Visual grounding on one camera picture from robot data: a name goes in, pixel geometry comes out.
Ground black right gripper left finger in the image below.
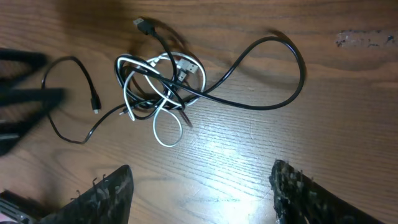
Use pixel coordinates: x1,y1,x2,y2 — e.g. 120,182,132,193
38,165,134,224

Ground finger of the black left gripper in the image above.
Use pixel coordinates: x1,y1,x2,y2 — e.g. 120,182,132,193
1,88,65,156
1,48,48,88

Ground white usb cable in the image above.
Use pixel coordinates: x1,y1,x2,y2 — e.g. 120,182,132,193
116,51,208,148

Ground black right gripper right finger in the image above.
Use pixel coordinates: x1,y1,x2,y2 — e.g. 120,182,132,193
269,160,381,224

